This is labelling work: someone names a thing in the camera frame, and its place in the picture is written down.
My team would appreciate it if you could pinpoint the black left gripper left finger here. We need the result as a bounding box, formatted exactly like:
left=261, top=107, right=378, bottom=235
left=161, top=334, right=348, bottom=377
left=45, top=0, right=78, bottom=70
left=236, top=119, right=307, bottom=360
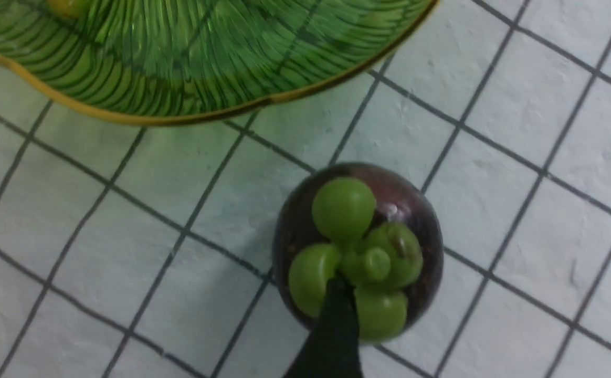
left=284, top=277, right=364, bottom=377

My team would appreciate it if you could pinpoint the purple toy mangosteen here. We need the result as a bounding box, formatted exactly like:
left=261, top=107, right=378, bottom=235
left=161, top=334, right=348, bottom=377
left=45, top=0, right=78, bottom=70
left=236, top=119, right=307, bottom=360
left=272, top=161, right=444, bottom=344

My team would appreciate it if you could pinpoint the white black grid tablecloth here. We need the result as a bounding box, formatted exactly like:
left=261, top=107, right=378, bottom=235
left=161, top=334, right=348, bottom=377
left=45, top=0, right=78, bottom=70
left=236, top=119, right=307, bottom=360
left=0, top=1, right=611, bottom=377

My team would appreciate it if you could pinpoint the green glass leaf plate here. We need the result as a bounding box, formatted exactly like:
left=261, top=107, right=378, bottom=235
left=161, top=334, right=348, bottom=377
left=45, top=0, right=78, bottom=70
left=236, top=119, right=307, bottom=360
left=0, top=1, right=438, bottom=126

